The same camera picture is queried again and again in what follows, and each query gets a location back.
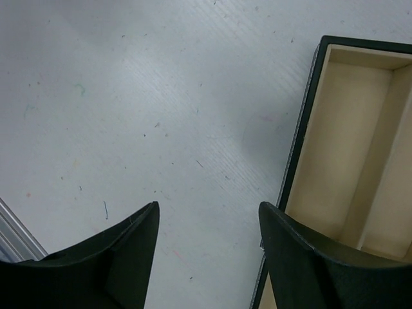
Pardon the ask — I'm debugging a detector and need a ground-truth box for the black beige compartment box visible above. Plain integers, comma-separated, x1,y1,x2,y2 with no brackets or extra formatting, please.
251,35,411,308

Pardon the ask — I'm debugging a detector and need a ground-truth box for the aluminium front rail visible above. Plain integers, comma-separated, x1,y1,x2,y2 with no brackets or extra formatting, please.
0,200,48,263

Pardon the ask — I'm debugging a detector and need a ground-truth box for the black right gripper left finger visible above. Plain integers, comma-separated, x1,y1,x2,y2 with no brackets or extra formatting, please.
38,201,160,309

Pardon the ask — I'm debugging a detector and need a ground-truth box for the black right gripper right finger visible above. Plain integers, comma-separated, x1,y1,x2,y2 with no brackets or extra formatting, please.
259,202,411,308

